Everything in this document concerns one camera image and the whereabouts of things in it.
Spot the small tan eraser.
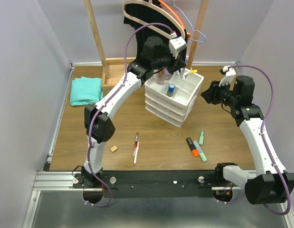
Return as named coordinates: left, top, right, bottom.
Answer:
left=110, top=146, right=118, bottom=152

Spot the teal folded cloth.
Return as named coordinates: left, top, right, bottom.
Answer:
left=70, top=76, right=104, bottom=106

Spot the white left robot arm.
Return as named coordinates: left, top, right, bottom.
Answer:
left=81, top=36, right=187, bottom=188

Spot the red clear pen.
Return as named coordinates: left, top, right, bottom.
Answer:
left=133, top=131, right=139, bottom=157

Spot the black orange highlighter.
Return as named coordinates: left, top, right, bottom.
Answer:
left=186, top=137, right=199, bottom=157

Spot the black hanging garment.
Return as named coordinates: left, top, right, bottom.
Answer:
left=123, top=0, right=189, bottom=72

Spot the grey green highlighter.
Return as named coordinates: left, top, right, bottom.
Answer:
left=193, top=141, right=207, bottom=162

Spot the beige wooden hanger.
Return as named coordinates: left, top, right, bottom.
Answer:
left=122, top=0, right=188, bottom=45

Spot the blue capped white marker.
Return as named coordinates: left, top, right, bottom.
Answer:
left=183, top=57, right=189, bottom=70

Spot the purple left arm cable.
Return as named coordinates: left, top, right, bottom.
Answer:
left=84, top=22, right=177, bottom=208

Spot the blue grey glue stick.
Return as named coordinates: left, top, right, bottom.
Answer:
left=167, top=84, right=175, bottom=97

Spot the pink capped clear bottle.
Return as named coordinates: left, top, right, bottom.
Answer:
left=155, top=69, right=166, bottom=84

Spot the peach capped white marker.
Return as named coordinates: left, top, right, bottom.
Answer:
left=133, top=142, right=140, bottom=165

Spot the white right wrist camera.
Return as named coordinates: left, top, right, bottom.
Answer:
left=219, top=66, right=237, bottom=87

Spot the small green highlighter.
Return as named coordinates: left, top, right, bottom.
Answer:
left=198, top=130, right=204, bottom=145

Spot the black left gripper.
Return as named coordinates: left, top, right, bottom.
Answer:
left=152, top=46, right=186, bottom=75

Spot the blue wire hanger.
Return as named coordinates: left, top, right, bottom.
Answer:
left=168, top=0, right=207, bottom=43

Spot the wooden clothes rack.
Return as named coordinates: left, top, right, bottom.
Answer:
left=84, top=0, right=208, bottom=90

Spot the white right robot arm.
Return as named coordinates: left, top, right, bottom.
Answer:
left=201, top=76, right=294, bottom=205

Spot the white drawer organizer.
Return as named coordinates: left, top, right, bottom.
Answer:
left=144, top=72, right=204, bottom=127

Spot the orange plastic hanger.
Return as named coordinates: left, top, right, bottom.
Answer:
left=158, top=0, right=185, bottom=29

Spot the pink capped white marker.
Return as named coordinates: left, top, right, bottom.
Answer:
left=180, top=67, right=186, bottom=79

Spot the yellow capped white marker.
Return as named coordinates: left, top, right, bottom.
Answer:
left=183, top=69, right=197, bottom=79

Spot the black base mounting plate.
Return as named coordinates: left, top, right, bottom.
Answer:
left=73, top=169, right=247, bottom=205

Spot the clear round clip jar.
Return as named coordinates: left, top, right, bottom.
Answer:
left=164, top=70, right=172, bottom=80

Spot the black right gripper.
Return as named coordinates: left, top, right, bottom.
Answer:
left=200, top=78, right=238, bottom=107

